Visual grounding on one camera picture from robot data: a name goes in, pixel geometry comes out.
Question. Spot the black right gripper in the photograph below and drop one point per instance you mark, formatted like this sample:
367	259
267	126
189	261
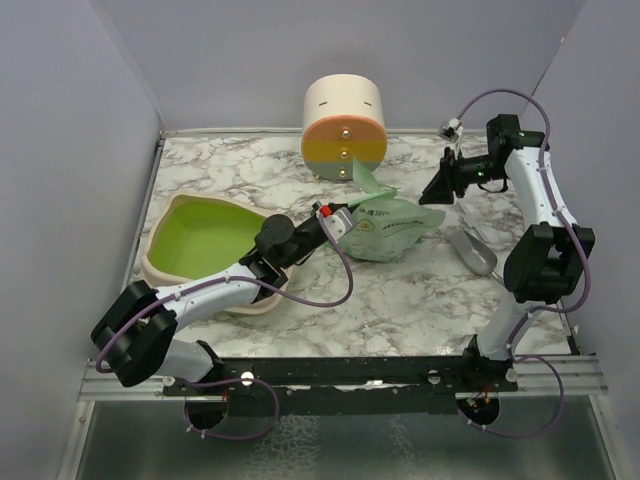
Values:
448	180

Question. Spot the grey plastic bag clip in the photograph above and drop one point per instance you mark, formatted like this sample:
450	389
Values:
469	219

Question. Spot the green cat litter bag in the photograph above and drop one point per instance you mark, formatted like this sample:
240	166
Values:
386	225

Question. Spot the silver metal scoop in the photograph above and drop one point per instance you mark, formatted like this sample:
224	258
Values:
475	255

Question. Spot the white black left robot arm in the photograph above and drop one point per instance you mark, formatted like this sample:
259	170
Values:
135	338

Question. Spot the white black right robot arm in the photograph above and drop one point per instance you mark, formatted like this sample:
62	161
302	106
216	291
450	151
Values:
545	265

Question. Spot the beige green litter box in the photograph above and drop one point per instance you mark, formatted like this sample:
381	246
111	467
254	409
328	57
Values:
197	235

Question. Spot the cream round drawer cabinet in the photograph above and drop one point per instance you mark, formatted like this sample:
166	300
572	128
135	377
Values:
343	122

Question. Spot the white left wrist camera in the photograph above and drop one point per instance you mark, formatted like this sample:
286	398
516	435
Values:
337	218

